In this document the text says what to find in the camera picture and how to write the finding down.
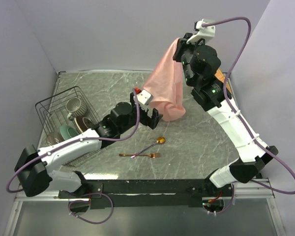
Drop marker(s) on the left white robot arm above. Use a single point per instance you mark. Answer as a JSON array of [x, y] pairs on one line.
[[37, 170]]

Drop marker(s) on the grey striped mug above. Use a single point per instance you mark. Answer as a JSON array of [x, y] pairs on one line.
[[75, 107]]

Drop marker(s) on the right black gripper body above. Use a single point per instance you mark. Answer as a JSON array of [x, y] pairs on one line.
[[185, 52]]

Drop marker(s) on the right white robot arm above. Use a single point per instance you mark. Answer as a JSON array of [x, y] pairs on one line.
[[200, 64]]

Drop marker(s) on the aluminium rail frame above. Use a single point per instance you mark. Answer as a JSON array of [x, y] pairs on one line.
[[255, 189]]

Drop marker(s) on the rose gold fork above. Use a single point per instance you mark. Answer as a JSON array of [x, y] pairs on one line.
[[151, 155]]

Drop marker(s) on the brown ceramic plate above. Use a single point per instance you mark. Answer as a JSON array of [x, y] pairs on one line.
[[83, 123]]

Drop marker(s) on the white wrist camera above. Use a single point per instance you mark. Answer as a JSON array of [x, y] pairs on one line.
[[206, 33], [143, 97]]

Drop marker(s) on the gold spoon with purple handle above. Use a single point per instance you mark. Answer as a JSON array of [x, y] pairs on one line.
[[159, 140]]

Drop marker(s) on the pink satin napkin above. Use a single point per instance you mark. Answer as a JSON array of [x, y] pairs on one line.
[[165, 84]]

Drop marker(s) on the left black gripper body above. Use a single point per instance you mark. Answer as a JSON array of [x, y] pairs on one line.
[[145, 119]]

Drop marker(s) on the black wire dish rack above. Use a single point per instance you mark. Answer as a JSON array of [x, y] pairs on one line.
[[52, 113]]

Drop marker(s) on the teal green bowl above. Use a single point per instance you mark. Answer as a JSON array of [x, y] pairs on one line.
[[67, 132]]

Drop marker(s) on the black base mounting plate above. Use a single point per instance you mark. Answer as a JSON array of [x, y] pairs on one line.
[[148, 192]]

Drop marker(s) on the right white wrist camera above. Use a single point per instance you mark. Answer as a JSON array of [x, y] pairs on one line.
[[206, 33]]

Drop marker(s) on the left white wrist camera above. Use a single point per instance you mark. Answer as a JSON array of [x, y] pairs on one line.
[[143, 97]]

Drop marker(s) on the clear glass bowl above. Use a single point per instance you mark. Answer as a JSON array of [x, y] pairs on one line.
[[54, 138]]

